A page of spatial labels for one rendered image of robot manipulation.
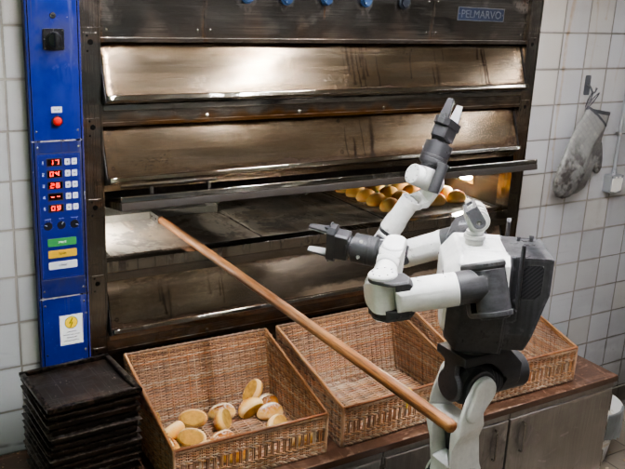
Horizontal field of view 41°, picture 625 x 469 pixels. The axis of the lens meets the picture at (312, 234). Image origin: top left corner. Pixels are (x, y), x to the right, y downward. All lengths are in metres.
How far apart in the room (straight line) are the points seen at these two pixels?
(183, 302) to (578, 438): 1.77
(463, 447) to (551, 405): 0.96
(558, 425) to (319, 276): 1.16
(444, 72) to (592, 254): 1.38
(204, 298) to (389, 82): 1.06
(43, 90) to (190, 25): 0.53
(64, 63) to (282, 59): 0.77
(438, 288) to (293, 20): 1.22
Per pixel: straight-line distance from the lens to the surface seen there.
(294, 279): 3.16
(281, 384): 3.08
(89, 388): 2.62
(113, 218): 3.27
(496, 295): 2.19
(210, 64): 2.83
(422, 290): 2.14
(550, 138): 3.84
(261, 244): 3.04
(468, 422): 2.54
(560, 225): 4.04
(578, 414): 3.67
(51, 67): 2.61
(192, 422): 2.97
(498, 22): 3.55
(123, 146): 2.76
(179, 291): 2.97
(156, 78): 2.74
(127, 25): 2.72
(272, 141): 2.97
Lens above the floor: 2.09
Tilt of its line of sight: 17 degrees down
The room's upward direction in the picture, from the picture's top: 3 degrees clockwise
